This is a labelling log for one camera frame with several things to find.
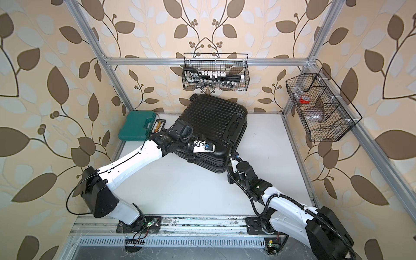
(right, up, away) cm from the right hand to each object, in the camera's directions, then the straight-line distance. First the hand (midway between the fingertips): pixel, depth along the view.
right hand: (228, 167), depth 85 cm
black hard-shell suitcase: (-7, +25, +4) cm, 26 cm away
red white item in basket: (+38, +36, -4) cm, 52 cm away
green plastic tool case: (-61, +23, +26) cm, 70 cm away
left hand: (-13, +13, -8) cm, 20 cm away
